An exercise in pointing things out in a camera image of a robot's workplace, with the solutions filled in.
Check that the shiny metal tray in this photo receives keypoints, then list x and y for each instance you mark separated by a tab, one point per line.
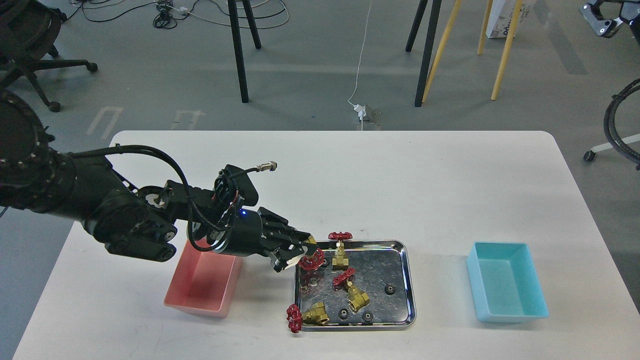
376	263

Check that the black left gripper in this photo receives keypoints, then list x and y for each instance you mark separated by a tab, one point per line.
263	232

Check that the black office chair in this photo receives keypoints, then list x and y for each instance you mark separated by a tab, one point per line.
28	30

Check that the brass valve bottom red handle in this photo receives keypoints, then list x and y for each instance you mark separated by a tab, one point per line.
315	315

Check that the white cardboard box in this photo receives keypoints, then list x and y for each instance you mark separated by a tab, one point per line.
500	16

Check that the light blue plastic box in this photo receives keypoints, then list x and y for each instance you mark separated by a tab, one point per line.
504	283

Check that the black stand legs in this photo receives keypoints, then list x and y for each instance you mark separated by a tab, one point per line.
434	15

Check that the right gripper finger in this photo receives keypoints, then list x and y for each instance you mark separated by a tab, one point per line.
629	14

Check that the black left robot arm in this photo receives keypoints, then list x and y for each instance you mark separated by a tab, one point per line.
139	222

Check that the brass valve top red handle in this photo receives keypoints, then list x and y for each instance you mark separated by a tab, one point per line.
340	260

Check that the brass valve red handle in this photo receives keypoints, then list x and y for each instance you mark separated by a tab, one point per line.
312	255
315	315
357	298
340	260

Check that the pink plastic box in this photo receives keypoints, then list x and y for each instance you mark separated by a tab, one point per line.
203	282

